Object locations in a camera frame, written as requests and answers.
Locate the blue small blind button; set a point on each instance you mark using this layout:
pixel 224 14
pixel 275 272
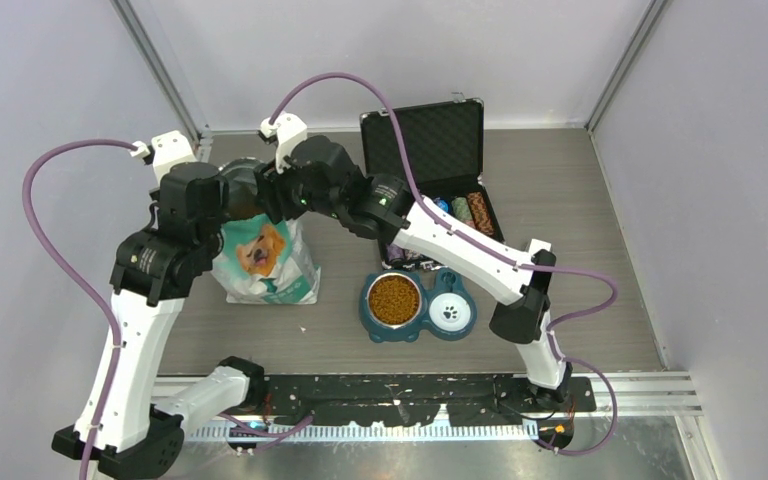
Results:
pixel 442 204

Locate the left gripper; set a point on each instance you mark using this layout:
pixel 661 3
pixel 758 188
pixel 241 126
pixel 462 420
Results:
pixel 220 216

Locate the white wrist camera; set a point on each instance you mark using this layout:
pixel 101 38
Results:
pixel 164 152
pixel 286 132

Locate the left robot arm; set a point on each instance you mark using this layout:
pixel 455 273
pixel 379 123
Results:
pixel 122 429

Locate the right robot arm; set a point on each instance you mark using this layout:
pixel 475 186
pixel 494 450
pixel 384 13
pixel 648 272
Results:
pixel 517 280

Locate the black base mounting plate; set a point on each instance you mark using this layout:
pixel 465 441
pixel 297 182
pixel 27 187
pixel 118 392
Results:
pixel 403 400

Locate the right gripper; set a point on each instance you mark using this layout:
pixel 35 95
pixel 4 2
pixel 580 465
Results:
pixel 272 190

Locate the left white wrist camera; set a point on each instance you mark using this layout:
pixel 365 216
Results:
pixel 164 152

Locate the teal double pet bowl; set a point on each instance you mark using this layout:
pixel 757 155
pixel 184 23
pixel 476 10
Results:
pixel 447 310

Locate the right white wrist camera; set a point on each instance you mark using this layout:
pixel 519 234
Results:
pixel 286 132

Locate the black poker chip case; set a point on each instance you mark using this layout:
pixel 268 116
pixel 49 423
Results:
pixel 445 146

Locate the green pet food bag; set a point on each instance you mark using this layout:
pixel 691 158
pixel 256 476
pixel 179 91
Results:
pixel 261 262

